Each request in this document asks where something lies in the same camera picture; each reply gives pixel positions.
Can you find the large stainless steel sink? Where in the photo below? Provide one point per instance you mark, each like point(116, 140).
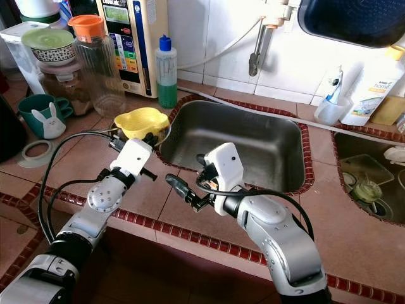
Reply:
point(234, 133)

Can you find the small green cup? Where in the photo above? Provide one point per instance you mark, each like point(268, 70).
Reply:
point(367, 191)

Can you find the small steel sink with dishes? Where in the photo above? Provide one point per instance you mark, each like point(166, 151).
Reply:
point(354, 149)

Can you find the black kettle appliance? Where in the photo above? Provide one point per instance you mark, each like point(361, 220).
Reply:
point(6, 130)

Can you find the yellow plastic dish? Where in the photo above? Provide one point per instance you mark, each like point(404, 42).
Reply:
point(139, 120)

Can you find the grey hanging tap spout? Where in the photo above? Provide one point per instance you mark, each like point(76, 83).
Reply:
point(255, 63)

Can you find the white wall tap fixture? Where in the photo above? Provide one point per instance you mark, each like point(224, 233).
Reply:
point(281, 12)

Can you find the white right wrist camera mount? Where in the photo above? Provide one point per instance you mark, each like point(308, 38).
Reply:
point(228, 164)

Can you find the dark blue basin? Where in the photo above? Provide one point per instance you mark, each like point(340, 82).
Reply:
point(348, 22)

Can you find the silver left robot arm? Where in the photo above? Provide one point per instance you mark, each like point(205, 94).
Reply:
point(104, 199)

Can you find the white canister green base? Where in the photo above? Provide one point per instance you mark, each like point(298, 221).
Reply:
point(38, 7)

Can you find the green soap bottle blue cap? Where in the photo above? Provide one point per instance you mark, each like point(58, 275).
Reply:
point(168, 82)

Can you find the cream water ionizer appliance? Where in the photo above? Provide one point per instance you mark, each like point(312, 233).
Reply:
point(142, 38)

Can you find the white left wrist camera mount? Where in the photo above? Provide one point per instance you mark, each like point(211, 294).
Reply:
point(133, 157)

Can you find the yellow sponge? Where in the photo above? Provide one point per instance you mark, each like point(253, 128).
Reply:
point(389, 111)

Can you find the glass jar brown contents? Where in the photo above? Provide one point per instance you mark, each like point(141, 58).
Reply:
point(63, 88)

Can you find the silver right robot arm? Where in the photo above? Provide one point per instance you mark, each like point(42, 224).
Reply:
point(278, 234)

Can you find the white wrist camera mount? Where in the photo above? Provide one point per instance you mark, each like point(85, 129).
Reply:
point(133, 157)
point(228, 164)

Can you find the clear container white lid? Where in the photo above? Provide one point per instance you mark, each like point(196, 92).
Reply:
point(16, 57)

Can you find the white blue toothbrush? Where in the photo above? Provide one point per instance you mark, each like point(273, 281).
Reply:
point(336, 82)

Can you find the clear plastic cup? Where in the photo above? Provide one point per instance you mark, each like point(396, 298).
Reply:
point(329, 114)

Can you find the clear square food container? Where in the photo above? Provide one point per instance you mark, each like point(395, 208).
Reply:
point(370, 168)

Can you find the clear pitcher orange lid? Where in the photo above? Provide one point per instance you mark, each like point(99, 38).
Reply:
point(98, 69)

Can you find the white detergent bottle yellow cap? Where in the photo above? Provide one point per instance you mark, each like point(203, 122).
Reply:
point(373, 88)

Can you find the patterned bowl green lid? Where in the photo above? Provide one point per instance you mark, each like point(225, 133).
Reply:
point(47, 41)

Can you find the teal mug white rabbit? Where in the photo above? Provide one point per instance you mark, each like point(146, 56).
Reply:
point(38, 111)

